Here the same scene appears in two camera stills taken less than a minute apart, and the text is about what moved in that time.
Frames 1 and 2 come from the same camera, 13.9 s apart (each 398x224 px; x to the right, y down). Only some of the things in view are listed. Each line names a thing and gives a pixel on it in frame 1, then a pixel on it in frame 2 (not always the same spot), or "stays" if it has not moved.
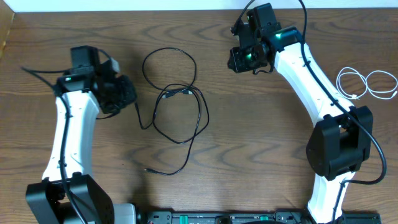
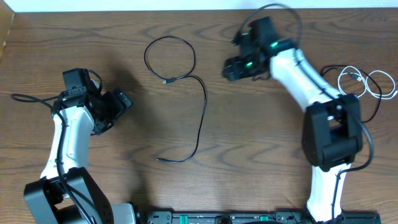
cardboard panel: (6, 17) stays
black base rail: (250, 217) stays
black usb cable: (172, 93) -> (202, 121)
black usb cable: (193, 137) -> (356, 78)
